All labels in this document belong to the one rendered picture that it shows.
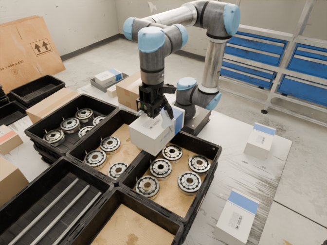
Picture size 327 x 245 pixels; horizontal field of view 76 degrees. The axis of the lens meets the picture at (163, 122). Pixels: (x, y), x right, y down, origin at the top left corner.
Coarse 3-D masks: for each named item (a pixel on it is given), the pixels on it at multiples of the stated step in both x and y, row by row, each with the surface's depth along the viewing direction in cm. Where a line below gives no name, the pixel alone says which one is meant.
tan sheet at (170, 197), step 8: (184, 152) 106; (192, 152) 106; (184, 160) 103; (176, 168) 99; (184, 168) 99; (176, 176) 96; (200, 176) 96; (160, 184) 93; (168, 184) 93; (176, 184) 93; (160, 192) 90; (168, 192) 90; (176, 192) 90; (152, 200) 87; (160, 200) 87; (168, 200) 87; (176, 200) 87; (184, 200) 87; (192, 200) 87; (168, 208) 84; (176, 208) 84; (184, 208) 84; (184, 216) 82
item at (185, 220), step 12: (180, 132) 103; (216, 144) 97; (144, 156) 92; (216, 156) 92; (132, 168) 88; (120, 180) 83; (204, 180) 84; (132, 192) 79; (156, 204) 75; (180, 216) 72
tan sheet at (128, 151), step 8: (120, 128) 120; (128, 128) 120; (120, 136) 115; (128, 136) 115; (128, 144) 110; (120, 152) 106; (128, 152) 106; (136, 152) 106; (112, 160) 103; (120, 160) 103; (128, 160) 103; (104, 168) 99
